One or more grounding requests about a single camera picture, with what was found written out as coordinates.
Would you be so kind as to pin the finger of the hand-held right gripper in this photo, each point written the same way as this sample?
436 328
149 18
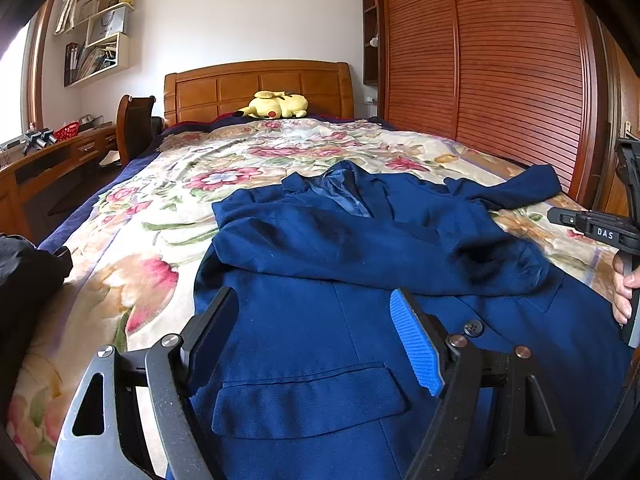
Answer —
562 217

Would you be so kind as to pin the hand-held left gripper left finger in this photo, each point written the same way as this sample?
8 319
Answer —
216 339

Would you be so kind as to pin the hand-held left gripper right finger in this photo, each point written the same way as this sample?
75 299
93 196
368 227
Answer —
415 345

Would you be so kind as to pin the blue suit jacket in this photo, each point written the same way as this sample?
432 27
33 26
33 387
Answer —
325 270

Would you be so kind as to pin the person's right hand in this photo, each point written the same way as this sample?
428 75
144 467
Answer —
621 300

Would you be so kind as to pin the floral blanket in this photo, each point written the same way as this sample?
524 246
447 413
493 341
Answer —
150 240

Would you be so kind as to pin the wooden door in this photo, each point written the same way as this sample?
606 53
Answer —
617 110

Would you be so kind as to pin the wooden slatted wardrobe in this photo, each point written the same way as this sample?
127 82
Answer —
500 60

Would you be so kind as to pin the dark cloth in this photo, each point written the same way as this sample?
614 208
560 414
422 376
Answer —
25 285

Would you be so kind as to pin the wooden chair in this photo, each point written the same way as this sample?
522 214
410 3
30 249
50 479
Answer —
131 125

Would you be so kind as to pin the yellow plush toy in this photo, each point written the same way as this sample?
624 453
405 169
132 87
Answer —
280 104

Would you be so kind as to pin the wooden desk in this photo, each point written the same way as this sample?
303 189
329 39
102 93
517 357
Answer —
50 160

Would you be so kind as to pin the wooden bed headboard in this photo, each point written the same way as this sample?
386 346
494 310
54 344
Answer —
225 85

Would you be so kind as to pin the red plastic basket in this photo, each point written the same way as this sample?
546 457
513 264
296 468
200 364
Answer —
66 131

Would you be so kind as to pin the black device on desk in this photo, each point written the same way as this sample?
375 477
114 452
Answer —
37 139

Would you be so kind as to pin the wooden niche shelf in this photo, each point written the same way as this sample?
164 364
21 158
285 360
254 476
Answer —
370 30

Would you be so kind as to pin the white paper bag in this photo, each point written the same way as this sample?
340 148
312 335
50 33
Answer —
107 25

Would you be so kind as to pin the white wall shelf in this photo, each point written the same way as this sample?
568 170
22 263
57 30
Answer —
117 57

